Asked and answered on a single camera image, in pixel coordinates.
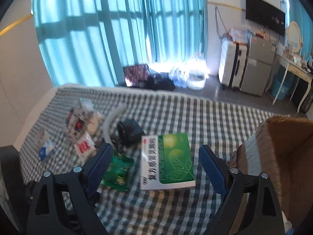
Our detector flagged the white dressing table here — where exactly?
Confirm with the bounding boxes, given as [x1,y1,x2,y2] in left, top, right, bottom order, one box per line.
[265,53,312,113]

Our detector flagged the white suitcase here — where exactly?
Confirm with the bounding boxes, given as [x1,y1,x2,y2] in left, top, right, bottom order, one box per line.
[218,39,247,89]

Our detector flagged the cardboard box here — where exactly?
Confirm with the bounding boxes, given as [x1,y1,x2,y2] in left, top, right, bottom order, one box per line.
[228,115,312,234]

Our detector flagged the beige cloth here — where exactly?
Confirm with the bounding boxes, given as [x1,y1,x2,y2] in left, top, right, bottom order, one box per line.
[87,111,105,136]

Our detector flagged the patterned bag on floor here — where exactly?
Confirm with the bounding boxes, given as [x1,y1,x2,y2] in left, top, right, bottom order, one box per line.
[123,64,150,87]

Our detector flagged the teal curtain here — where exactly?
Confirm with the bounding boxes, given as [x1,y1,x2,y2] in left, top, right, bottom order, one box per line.
[32,0,208,87]

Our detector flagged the white curved tube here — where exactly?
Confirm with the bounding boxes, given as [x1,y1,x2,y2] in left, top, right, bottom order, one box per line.
[102,103,127,145]

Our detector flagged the red white sachet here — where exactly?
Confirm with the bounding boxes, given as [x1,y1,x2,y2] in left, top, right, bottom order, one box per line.
[74,132,95,163]

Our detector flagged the grey mini fridge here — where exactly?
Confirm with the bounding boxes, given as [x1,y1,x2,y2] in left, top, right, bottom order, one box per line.
[239,34,275,96]

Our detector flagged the green snack packet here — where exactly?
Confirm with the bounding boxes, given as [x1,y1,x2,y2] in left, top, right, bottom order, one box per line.
[100,151,134,192]

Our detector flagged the green white medicine box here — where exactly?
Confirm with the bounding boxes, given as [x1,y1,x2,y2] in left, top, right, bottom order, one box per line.
[140,133,196,190]

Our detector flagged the teal waste basket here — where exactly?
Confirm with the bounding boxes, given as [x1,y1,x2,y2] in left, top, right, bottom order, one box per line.
[271,74,292,101]

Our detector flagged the blue tissue packet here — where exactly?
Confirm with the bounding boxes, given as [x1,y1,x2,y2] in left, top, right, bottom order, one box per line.
[34,128,54,162]

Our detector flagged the black clothes on floor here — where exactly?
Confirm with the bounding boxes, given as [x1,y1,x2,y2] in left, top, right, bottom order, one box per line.
[137,74,175,91]

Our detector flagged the wall television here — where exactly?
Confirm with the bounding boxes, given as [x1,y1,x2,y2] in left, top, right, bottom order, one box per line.
[246,0,285,37]

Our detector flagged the checkered bed sheet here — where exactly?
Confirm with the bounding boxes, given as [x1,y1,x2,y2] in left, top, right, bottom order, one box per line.
[20,87,271,234]

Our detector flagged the black pouch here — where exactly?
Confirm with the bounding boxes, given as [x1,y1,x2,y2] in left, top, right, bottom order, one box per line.
[117,118,145,146]

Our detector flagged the oval mirror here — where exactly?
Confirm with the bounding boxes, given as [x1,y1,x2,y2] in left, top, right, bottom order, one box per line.
[285,21,302,53]

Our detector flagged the water bottle pack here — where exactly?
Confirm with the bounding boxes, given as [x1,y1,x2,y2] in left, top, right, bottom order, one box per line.
[169,68,188,88]

